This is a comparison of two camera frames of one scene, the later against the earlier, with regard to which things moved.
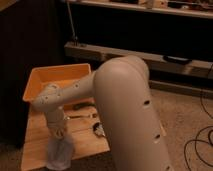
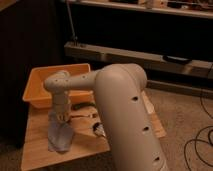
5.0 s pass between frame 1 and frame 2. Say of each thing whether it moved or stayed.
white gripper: moved
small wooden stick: stayed
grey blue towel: moved
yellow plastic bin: stayed
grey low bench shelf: stayed
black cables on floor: stayed
